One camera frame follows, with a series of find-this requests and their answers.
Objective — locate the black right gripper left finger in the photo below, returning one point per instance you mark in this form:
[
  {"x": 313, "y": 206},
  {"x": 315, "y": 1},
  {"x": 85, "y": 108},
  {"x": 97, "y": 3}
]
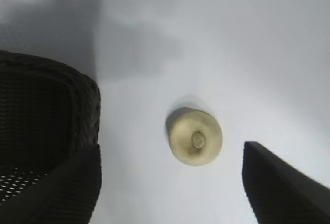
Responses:
[{"x": 59, "y": 195}]

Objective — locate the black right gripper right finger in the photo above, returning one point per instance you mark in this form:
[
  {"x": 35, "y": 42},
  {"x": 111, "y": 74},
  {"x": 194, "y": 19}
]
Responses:
[{"x": 283, "y": 190}]

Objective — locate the dark brown wicker basket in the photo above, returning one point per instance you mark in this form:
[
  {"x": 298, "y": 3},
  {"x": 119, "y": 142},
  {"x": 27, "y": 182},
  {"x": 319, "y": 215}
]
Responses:
[{"x": 38, "y": 100}]

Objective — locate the pale yellow egg yolk pastry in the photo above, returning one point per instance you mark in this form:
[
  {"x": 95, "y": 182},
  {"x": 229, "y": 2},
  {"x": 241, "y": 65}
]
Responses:
[{"x": 193, "y": 138}]

